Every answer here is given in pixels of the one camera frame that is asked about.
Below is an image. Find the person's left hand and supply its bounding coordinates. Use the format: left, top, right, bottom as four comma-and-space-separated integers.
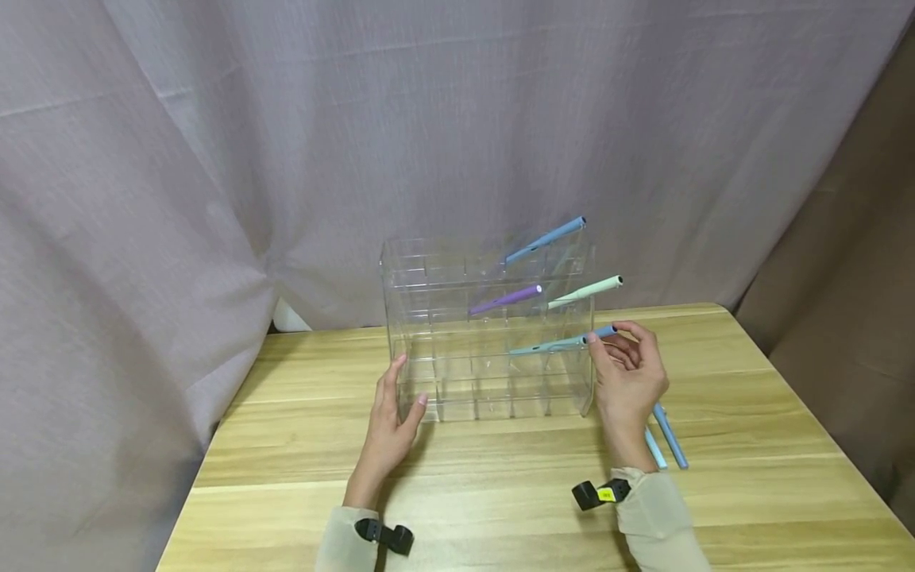
347, 354, 429, 490

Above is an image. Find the person's right hand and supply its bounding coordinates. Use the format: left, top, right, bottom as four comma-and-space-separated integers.
586, 321, 671, 472

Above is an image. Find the teal pen with blue cap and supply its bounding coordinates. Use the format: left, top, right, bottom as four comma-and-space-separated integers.
508, 324, 619, 357

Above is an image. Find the clear acrylic pen rack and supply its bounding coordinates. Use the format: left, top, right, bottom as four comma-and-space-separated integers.
379, 230, 599, 423

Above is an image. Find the person's left forearm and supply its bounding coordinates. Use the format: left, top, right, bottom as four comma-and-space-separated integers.
315, 483, 391, 572

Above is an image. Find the person's right forearm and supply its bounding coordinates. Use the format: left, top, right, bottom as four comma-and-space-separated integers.
611, 465, 713, 572

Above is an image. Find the light green pen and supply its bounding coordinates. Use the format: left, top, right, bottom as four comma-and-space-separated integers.
546, 275, 624, 311

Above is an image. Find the light blue pen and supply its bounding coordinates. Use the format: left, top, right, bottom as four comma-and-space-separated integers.
644, 428, 669, 471

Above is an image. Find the purple pen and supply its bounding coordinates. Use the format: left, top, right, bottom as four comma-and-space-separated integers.
468, 284, 543, 317

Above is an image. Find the black wrist band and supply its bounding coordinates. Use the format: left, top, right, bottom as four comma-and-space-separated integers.
571, 477, 634, 512
354, 517, 415, 557

